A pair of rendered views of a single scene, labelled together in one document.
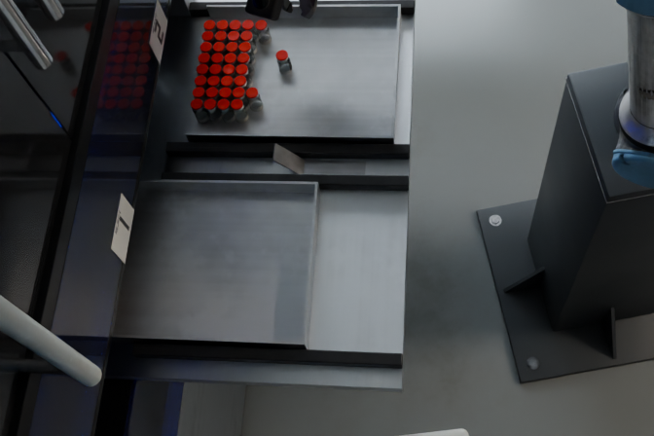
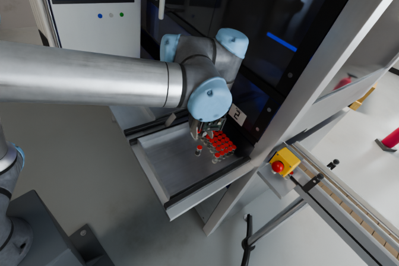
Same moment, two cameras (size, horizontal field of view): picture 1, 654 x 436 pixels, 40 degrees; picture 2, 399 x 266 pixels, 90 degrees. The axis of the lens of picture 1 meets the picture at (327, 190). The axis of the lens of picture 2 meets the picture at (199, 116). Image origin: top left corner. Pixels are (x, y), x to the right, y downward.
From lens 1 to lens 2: 1.31 m
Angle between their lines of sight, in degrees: 63
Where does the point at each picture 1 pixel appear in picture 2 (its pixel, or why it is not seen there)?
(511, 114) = not seen: outside the picture
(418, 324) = (132, 222)
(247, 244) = not seen: hidden behind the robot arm
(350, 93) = (167, 155)
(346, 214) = (141, 119)
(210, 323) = not seen: hidden behind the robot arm
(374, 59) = (167, 173)
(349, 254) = (133, 110)
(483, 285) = (113, 253)
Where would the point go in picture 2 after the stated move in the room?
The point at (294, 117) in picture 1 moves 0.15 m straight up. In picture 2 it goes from (180, 139) to (186, 114)
